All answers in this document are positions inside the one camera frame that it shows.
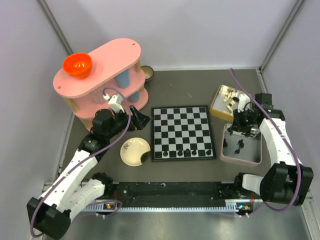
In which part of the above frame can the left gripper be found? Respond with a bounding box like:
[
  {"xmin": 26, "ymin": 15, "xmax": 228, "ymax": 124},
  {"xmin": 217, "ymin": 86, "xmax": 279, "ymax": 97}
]
[{"xmin": 105, "ymin": 105, "xmax": 152, "ymax": 140}]

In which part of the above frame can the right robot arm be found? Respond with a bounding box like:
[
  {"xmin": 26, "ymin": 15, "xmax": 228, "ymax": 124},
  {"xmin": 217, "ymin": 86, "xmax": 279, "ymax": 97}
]
[{"xmin": 226, "ymin": 93, "xmax": 314, "ymax": 207}]

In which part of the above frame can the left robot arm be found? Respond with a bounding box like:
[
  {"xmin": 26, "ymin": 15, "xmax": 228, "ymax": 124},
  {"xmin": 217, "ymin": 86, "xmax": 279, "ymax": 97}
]
[{"xmin": 26, "ymin": 105, "xmax": 152, "ymax": 240}]

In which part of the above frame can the black chess pieces heap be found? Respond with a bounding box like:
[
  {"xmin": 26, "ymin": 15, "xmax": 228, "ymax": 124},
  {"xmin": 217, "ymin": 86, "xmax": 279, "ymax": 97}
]
[{"xmin": 222, "ymin": 138, "xmax": 245, "ymax": 156}]

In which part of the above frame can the white chess pieces heap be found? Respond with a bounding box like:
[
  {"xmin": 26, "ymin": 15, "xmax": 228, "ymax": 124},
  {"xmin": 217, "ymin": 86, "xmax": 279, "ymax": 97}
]
[{"xmin": 223, "ymin": 91, "xmax": 239, "ymax": 113}]

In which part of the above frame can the pink tin box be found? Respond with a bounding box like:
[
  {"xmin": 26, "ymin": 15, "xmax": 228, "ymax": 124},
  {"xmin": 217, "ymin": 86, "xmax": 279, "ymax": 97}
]
[{"xmin": 220, "ymin": 123, "xmax": 262, "ymax": 167}]

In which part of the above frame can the lower blue cup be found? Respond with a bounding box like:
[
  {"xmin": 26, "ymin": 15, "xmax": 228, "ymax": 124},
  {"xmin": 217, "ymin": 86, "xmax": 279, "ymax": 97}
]
[{"xmin": 129, "ymin": 91, "xmax": 140, "ymax": 103}]

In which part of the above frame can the blue cup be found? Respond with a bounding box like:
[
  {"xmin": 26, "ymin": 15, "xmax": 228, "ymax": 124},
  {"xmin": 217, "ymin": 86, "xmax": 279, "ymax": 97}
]
[
  {"xmin": 115, "ymin": 69, "xmax": 130, "ymax": 89},
  {"xmin": 129, "ymin": 91, "xmax": 140, "ymax": 103}
]

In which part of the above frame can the yellow tin box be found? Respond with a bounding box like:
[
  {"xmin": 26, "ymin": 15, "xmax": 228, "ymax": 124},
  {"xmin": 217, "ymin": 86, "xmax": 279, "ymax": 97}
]
[{"xmin": 209, "ymin": 85, "xmax": 245, "ymax": 123}]

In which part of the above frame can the cream plate with flower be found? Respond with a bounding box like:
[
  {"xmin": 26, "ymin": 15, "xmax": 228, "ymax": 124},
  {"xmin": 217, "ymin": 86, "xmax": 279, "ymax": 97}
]
[{"xmin": 120, "ymin": 137, "xmax": 151, "ymax": 167}]

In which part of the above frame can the black white chessboard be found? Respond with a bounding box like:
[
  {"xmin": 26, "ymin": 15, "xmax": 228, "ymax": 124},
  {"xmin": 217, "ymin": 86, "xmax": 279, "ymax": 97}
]
[{"xmin": 151, "ymin": 105, "xmax": 217, "ymax": 162}]

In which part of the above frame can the upper blue cup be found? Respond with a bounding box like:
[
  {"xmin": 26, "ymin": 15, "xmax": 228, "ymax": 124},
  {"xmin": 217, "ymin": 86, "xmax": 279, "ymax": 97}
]
[{"xmin": 115, "ymin": 69, "xmax": 130, "ymax": 89}]

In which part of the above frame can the clear drinking glass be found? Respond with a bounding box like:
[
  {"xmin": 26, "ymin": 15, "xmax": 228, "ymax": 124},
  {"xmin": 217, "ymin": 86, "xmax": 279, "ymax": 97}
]
[{"xmin": 89, "ymin": 85, "xmax": 107, "ymax": 105}]

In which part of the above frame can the brown ceramic bowl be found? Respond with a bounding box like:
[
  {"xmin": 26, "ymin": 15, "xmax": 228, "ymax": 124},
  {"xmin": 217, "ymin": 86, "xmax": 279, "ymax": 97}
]
[{"xmin": 141, "ymin": 65, "xmax": 155, "ymax": 83}]

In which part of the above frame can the pink wooden shelf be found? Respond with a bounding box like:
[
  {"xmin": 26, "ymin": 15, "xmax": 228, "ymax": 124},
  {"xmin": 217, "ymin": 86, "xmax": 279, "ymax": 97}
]
[{"xmin": 53, "ymin": 38, "xmax": 149, "ymax": 130}]

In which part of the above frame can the orange bowl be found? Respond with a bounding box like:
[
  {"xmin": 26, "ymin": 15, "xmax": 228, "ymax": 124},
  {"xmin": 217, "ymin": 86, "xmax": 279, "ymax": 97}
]
[{"xmin": 62, "ymin": 52, "xmax": 93, "ymax": 79}]

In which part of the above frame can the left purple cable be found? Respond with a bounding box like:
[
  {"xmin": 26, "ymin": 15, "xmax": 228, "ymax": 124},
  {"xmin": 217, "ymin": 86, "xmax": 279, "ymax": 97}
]
[{"xmin": 29, "ymin": 87, "xmax": 132, "ymax": 237}]

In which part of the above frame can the purple cable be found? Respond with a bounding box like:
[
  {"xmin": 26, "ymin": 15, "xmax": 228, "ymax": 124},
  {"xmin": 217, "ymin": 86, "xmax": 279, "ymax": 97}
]
[
  {"xmin": 29, "ymin": 87, "xmax": 132, "ymax": 237},
  {"xmin": 229, "ymin": 67, "xmax": 305, "ymax": 218}
]

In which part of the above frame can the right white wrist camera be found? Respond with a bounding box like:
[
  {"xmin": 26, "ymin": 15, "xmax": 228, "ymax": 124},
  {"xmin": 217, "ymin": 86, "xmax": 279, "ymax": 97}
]
[{"xmin": 237, "ymin": 93, "xmax": 251, "ymax": 113}]

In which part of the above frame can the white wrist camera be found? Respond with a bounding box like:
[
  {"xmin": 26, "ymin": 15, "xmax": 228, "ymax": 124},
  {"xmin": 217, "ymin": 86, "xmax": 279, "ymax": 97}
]
[
  {"xmin": 237, "ymin": 93, "xmax": 251, "ymax": 113},
  {"xmin": 103, "ymin": 94, "xmax": 124, "ymax": 113}
]

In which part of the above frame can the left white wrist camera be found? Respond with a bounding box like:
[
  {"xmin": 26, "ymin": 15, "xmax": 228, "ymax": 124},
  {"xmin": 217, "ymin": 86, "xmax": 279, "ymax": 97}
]
[{"xmin": 103, "ymin": 94, "xmax": 124, "ymax": 113}]

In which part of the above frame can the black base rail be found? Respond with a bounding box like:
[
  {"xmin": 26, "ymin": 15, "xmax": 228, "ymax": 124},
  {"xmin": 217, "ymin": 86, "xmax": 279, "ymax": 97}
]
[{"xmin": 97, "ymin": 181, "xmax": 261, "ymax": 208}]

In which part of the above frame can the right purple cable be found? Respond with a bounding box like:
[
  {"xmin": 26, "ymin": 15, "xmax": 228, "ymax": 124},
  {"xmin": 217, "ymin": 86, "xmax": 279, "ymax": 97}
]
[{"xmin": 229, "ymin": 67, "xmax": 305, "ymax": 218}]

